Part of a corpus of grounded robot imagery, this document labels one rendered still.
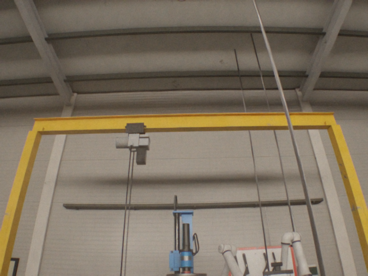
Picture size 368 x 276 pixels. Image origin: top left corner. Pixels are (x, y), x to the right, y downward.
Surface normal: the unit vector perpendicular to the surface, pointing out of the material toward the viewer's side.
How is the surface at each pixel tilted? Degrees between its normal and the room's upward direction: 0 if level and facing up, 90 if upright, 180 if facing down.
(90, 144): 90
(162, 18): 173
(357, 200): 90
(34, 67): 173
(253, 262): 90
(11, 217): 90
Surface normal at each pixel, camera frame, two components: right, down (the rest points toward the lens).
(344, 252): -0.01, -0.49
